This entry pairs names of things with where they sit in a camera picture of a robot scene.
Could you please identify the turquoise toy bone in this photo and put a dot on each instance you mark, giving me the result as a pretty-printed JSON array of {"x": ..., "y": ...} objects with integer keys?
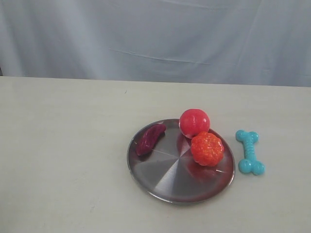
[{"x": 249, "y": 164}]

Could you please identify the dark red toy meat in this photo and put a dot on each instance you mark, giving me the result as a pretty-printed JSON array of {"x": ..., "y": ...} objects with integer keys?
[{"x": 149, "y": 139}]

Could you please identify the red ball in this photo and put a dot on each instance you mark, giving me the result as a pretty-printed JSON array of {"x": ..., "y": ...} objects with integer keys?
[{"x": 194, "y": 121}]

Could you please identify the round stainless steel plate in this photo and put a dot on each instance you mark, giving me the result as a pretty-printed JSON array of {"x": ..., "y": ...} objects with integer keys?
[{"x": 169, "y": 172}]

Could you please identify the orange bumpy toy ball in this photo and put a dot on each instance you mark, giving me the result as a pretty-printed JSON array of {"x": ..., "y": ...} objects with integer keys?
[{"x": 207, "y": 149}]

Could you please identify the white backdrop cloth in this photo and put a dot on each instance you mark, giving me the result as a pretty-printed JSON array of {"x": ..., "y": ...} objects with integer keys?
[{"x": 264, "y": 42}]

